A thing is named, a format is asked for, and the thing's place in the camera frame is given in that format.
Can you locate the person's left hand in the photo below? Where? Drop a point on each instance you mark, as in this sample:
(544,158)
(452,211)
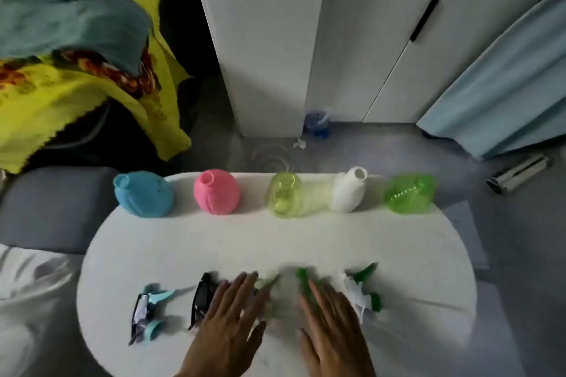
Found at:
(221,337)

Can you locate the person's right hand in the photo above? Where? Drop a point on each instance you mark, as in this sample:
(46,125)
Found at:
(338,341)

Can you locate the black spray head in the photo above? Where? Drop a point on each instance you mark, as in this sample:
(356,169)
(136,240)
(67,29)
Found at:
(202,299)

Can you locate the white green spray head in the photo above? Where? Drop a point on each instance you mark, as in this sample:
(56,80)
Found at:
(356,295)

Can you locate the grey yellow spray head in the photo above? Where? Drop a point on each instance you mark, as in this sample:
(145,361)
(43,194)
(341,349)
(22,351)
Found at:
(267,284)

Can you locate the clear green spray head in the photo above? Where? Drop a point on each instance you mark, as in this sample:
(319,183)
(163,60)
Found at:
(302,277)

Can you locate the grey blue spray head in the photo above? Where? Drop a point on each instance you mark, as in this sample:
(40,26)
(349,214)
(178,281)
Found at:
(143,312)

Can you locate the pink plastic bottle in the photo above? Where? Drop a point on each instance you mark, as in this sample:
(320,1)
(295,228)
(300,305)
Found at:
(216,193)

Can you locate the white plastic bottle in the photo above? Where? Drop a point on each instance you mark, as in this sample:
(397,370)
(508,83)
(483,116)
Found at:
(348,193)

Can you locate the yellow translucent bottle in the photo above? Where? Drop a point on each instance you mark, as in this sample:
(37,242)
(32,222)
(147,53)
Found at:
(285,195)

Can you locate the blue plastic bottle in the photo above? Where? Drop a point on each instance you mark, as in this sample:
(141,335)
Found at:
(143,195)

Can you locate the green ribbed bottle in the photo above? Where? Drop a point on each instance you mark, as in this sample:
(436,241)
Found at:
(409,194)

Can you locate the clear glass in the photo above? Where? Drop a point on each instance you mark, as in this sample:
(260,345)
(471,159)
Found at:
(272,159)

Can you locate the white bed sheet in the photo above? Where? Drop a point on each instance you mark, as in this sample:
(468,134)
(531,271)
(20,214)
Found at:
(31,310)

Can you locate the grey seat cushion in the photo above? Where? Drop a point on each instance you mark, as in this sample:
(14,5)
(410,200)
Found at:
(53,209)

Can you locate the white grey lint roller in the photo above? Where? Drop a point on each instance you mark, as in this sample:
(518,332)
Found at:
(517,174)

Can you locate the yellow floral cloth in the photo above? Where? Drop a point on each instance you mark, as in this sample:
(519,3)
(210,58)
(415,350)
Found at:
(53,107)

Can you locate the light blue curtain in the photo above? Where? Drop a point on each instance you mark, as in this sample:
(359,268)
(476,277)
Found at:
(508,94)

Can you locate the white wardrobe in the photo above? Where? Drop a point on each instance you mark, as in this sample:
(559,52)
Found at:
(274,36)

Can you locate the grey-teal towel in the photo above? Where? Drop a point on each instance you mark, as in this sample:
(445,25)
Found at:
(66,23)

